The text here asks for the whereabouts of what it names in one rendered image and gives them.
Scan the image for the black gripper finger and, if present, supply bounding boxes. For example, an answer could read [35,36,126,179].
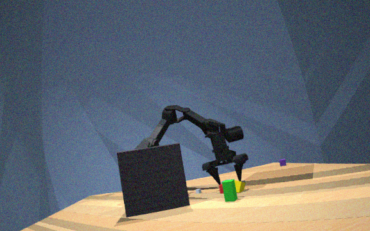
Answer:
[234,162,245,181]
[206,168,221,185]

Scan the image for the green block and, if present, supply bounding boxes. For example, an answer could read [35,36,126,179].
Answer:
[222,180,236,192]
[224,190,237,201]

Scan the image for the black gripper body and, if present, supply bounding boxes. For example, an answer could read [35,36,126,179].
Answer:
[202,144,248,171]

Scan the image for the yellow block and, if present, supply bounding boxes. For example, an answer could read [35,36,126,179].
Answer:
[234,180,245,193]

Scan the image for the small purple block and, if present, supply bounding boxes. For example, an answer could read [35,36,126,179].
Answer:
[279,159,286,166]

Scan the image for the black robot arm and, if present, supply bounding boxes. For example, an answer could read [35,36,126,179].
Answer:
[134,105,243,150]

